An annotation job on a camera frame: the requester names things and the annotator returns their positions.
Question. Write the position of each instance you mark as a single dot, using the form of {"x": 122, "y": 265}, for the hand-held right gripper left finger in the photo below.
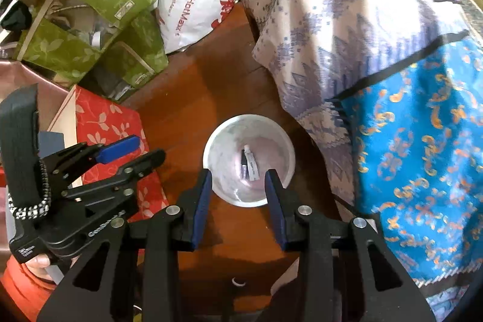
{"x": 202, "y": 207}

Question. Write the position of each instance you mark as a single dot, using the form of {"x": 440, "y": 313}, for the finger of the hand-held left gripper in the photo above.
{"x": 147, "y": 159}
{"x": 117, "y": 149}

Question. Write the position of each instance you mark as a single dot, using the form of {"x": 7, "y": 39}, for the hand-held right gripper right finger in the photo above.
{"x": 275, "y": 210}

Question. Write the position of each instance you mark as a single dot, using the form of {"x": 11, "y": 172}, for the white round bin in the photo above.
{"x": 230, "y": 141}

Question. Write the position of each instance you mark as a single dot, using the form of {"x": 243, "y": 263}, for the person's left forearm orange sleeve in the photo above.
{"x": 22, "y": 292}

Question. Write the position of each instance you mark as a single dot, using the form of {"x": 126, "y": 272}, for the person's left hand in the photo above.
{"x": 37, "y": 261}

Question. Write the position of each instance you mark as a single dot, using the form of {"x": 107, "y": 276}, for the red leaf fabric storage box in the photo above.
{"x": 109, "y": 122}

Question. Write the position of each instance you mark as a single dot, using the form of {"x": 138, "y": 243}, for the small white tube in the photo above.
{"x": 252, "y": 165}

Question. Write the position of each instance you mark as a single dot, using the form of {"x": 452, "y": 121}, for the small dark tube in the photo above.
{"x": 244, "y": 167}

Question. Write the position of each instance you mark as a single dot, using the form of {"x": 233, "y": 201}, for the grey-blue box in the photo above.
{"x": 51, "y": 143}

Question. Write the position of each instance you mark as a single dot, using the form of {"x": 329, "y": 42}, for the pink glossy bag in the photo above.
{"x": 26, "y": 75}

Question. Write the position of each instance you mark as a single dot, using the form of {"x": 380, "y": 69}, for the white plastic bag red print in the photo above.
{"x": 188, "y": 16}

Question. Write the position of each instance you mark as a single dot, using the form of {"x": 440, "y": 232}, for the patchwork bedsheet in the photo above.
{"x": 358, "y": 61}

